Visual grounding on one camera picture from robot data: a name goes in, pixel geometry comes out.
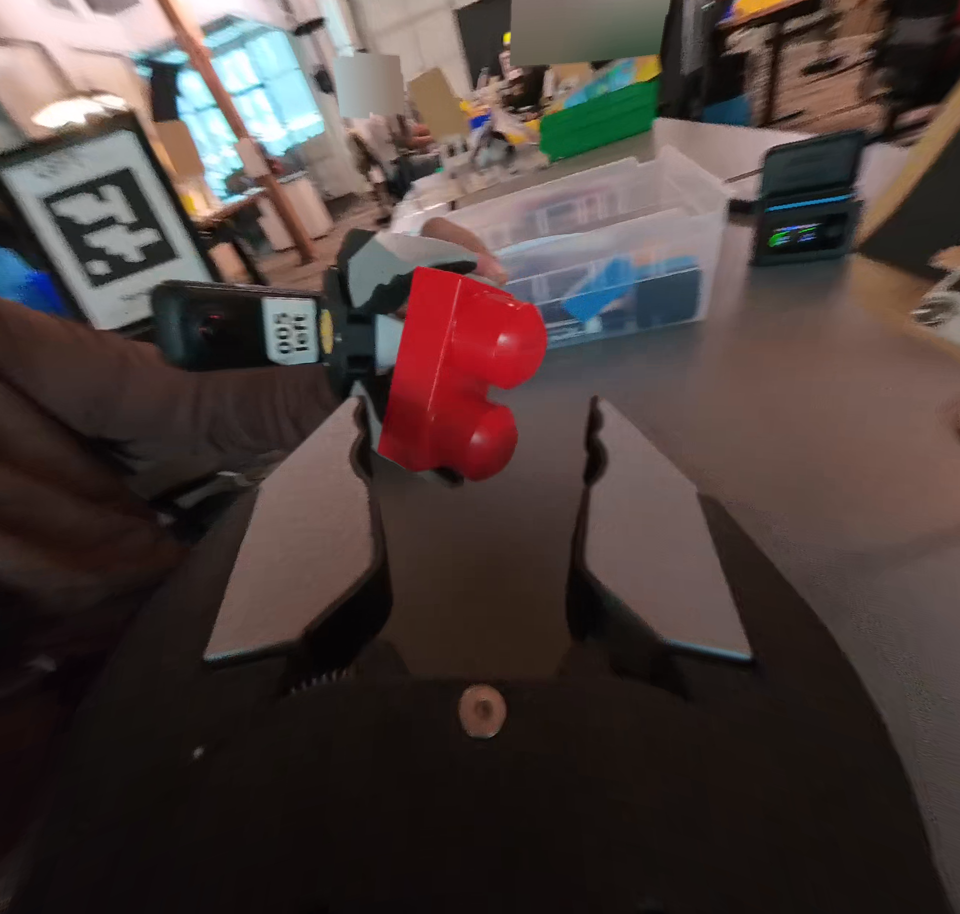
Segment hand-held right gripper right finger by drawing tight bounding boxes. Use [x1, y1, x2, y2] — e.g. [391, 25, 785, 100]
[566, 396, 755, 663]

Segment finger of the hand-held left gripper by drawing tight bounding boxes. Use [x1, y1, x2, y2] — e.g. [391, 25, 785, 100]
[348, 233, 483, 315]
[352, 381, 391, 457]

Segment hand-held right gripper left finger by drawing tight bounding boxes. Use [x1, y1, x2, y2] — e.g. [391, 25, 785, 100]
[202, 396, 394, 675]

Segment red block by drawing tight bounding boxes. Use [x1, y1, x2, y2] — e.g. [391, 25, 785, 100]
[377, 266, 549, 483]

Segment clear plastic storage bin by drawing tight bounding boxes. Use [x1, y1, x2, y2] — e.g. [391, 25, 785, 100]
[390, 145, 730, 348]

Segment person's left hand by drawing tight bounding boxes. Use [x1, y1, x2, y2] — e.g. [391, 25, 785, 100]
[420, 216, 511, 285]

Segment tan cardboard sheet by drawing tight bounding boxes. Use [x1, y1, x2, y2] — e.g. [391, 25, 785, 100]
[406, 68, 470, 138]

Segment blue plastic container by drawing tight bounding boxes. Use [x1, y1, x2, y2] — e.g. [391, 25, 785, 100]
[0, 248, 72, 318]

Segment blue box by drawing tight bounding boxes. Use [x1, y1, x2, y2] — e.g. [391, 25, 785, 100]
[562, 257, 702, 322]

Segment black monitor screen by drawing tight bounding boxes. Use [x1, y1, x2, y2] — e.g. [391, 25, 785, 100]
[455, 0, 515, 86]

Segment round ceiling lamp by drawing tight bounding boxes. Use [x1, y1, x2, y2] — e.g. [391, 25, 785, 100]
[30, 92, 130, 131]

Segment green plastic bin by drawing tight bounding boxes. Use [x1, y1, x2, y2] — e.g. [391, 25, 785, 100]
[538, 81, 661, 163]

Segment colourful box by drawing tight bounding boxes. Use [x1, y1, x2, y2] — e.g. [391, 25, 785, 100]
[558, 55, 663, 108]

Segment black power bank with display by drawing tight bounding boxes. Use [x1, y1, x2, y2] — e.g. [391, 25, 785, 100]
[751, 131, 867, 268]

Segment black wooden book stand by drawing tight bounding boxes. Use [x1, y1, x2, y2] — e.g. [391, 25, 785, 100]
[855, 81, 960, 330]

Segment wooden office desk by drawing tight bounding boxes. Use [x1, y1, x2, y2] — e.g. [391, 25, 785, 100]
[720, 0, 834, 127]

